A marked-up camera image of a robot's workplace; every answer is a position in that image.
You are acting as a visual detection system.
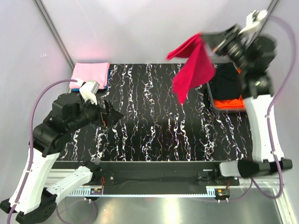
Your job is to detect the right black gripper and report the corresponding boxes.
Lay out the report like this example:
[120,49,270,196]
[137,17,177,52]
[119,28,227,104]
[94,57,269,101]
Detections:
[199,26,250,73]

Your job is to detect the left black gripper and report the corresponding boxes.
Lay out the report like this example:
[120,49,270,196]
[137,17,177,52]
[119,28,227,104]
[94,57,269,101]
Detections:
[69,93,124,132]

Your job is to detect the red t-shirt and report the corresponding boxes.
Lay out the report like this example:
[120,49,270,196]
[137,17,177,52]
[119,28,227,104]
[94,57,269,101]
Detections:
[166,33,215,104]

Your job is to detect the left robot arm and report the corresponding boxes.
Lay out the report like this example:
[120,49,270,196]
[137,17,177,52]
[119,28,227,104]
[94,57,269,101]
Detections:
[0,93,123,224]

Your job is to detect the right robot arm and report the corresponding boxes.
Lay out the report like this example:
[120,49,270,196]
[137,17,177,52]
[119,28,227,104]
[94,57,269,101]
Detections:
[202,25,293,185]

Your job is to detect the blue folded t-shirt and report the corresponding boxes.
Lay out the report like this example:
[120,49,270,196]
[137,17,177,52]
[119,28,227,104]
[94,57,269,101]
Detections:
[71,69,110,93]

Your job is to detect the black t-shirt in bin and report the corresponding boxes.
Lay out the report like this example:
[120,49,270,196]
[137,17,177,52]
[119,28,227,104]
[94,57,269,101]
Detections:
[209,63,241,100]

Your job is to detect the clear plastic bin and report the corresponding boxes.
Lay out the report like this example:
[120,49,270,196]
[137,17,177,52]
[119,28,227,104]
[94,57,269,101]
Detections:
[206,65,246,112]

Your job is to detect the black marbled table mat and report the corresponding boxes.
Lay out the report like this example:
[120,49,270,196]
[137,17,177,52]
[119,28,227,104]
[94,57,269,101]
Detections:
[59,64,252,161]

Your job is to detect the pink folded t-shirt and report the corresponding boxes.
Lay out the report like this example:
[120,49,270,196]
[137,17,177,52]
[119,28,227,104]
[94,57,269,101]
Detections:
[71,63,110,89]

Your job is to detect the orange t-shirt in bin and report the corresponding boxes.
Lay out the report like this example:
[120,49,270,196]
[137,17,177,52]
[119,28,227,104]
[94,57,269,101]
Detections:
[214,67,246,110]

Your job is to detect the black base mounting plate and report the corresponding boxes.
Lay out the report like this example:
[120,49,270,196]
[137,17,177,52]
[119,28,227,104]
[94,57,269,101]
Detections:
[77,161,241,196]

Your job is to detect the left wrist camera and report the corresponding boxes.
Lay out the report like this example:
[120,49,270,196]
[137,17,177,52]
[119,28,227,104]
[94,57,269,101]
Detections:
[76,78,100,105]

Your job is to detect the right aluminium frame post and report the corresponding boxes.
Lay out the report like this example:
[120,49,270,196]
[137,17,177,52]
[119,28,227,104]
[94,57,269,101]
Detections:
[265,0,281,21]

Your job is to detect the aluminium frame post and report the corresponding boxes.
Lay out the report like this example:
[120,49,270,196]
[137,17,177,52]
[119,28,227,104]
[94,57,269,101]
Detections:
[33,0,75,70]
[265,0,281,21]

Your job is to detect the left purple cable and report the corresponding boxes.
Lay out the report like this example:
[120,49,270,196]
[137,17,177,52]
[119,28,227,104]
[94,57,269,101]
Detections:
[28,78,80,150]

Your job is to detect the left aluminium frame post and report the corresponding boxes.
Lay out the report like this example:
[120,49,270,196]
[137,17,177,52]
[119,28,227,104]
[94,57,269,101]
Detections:
[33,0,75,70]

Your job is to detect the aluminium front rail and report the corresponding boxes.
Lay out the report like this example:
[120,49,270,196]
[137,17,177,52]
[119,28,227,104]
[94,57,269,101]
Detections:
[46,169,279,198]

